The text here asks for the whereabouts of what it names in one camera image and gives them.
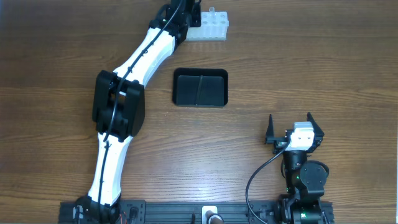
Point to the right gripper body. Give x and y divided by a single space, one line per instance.
278 144

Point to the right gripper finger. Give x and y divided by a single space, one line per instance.
270 129
317 129

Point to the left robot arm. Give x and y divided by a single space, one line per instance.
155 53

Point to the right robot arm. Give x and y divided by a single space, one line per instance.
312 177

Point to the black tray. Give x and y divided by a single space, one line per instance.
214 90

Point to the white test tube rack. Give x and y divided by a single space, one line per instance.
214 29

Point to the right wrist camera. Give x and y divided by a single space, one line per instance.
301 137

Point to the mounting rail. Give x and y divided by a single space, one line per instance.
174 213

